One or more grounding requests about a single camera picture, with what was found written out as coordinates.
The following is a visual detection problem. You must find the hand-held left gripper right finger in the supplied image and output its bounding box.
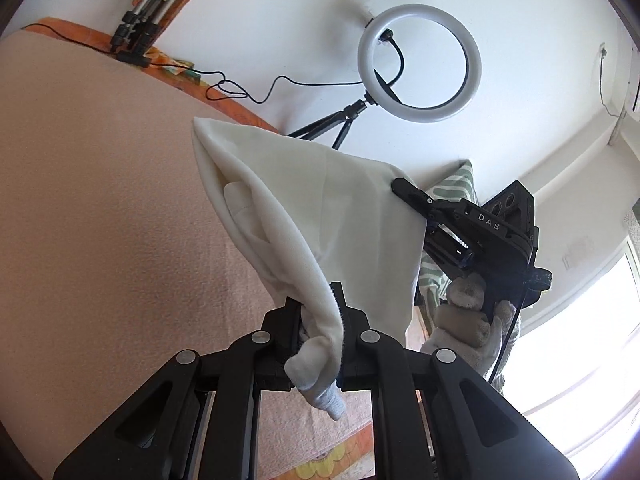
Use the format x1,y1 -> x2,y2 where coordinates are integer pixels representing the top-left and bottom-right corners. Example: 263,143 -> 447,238
327,282 -> 581,480

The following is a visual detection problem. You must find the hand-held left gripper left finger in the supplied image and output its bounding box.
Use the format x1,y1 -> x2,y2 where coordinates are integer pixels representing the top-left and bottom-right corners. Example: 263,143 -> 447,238
52,295 -> 306,480

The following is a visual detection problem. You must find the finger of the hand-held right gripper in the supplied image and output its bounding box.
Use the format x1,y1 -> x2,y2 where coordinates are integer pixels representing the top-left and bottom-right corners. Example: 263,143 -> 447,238
391,177 -> 501,246
424,222 -> 476,281

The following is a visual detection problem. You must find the white t-shirt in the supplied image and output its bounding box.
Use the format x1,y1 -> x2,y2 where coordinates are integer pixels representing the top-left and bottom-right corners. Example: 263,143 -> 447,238
192,116 -> 431,422

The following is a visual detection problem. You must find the person's right hand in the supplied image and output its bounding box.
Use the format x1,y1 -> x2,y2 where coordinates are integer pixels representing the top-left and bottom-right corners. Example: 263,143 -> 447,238
419,275 -> 523,391

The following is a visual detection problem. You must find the green striped white cushion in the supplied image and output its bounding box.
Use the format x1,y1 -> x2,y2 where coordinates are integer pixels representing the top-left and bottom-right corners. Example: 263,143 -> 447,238
415,160 -> 481,321

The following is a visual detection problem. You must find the orange floral sheet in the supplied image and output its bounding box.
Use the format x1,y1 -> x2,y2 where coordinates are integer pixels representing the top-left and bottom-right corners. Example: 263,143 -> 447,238
35,16 -> 378,480

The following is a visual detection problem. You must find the white window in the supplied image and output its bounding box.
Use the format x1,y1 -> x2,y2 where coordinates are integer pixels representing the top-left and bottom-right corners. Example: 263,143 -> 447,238
500,240 -> 640,461

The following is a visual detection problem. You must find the beige blanket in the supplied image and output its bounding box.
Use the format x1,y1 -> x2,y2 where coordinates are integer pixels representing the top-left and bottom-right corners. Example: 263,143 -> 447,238
0,30 -> 376,480

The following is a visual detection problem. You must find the silver and black tripod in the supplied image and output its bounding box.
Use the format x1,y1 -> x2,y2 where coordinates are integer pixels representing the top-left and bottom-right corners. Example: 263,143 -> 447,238
111,0 -> 173,68

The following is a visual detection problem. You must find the thick black gripper cable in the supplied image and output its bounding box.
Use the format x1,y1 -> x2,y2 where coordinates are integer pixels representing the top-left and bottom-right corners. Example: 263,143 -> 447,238
487,285 -> 531,386

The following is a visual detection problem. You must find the thin black ring light cable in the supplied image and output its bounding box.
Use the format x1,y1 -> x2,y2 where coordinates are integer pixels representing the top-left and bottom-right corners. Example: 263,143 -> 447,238
20,22 -> 406,106

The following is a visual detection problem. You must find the white ring light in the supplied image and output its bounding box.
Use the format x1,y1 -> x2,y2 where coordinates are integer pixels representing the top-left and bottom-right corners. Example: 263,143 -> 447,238
357,3 -> 483,122

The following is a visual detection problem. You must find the wall socket with cord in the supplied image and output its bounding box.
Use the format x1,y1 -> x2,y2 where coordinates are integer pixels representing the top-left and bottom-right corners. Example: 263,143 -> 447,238
597,42 -> 628,121

